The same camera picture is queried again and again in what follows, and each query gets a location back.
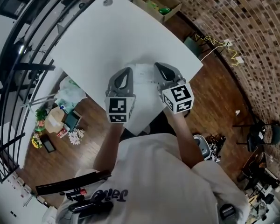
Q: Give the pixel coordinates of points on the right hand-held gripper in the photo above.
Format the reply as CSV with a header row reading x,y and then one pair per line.
x,y
179,97

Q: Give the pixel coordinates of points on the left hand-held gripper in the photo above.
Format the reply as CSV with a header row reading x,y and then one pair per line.
x,y
117,106

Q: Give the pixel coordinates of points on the person's left forearm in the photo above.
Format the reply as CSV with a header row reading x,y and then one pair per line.
x,y
109,143

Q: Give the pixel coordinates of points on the person's right forearm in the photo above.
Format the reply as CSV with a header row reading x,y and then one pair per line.
x,y
184,136

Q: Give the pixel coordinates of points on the teal book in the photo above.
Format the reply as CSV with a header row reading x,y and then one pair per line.
x,y
72,120

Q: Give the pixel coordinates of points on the white plastic bag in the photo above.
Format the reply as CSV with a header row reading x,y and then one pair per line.
x,y
70,92

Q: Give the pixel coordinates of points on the dark flat case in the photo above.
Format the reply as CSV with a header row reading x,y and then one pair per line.
x,y
191,46

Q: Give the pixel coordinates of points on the white flower bunch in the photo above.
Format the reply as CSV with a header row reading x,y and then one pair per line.
x,y
75,136

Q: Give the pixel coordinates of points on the grey white round device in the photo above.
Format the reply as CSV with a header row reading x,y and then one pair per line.
x,y
201,146

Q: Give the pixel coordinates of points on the red box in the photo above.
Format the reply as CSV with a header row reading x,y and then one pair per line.
x,y
62,132

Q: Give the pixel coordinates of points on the white table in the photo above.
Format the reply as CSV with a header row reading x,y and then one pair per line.
x,y
107,43

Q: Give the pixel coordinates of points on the small brown cardboard box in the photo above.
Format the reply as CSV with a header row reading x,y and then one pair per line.
x,y
53,121

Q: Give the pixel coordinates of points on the green leafy plant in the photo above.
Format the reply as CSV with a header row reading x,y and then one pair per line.
x,y
40,114

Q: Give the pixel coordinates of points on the pink flower bunch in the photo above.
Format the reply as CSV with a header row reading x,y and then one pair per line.
x,y
41,123

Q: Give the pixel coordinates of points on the black tablet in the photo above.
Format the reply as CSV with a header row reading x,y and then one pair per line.
x,y
47,143

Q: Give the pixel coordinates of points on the black bag white print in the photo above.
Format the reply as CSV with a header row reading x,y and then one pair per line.
x,y
254,136

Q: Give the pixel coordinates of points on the person's white t-shirt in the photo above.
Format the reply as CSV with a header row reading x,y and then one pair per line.
x,y
154,183

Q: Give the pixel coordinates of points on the large open cardboard box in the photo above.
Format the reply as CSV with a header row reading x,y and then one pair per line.
x,y
172,10

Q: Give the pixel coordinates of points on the yellow sunflower bunch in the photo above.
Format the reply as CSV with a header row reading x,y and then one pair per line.
x,y
36,142

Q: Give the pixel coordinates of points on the black chest-mounted bar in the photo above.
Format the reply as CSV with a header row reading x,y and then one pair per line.
x,y
67,183

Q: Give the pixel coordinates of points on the black red tripod head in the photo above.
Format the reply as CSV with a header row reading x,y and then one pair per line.
x,y
75,193

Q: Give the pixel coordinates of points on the black folding chair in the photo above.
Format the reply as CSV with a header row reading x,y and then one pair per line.
x,y
276,132

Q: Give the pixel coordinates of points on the black clamp holder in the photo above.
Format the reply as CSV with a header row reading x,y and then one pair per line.
x,y
88,209

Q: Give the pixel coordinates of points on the cluttered work desk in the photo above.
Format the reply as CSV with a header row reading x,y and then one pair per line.
x,y
4,206

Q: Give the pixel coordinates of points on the white wall outlet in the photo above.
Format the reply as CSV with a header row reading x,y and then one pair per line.
x,y
239,59
227,42

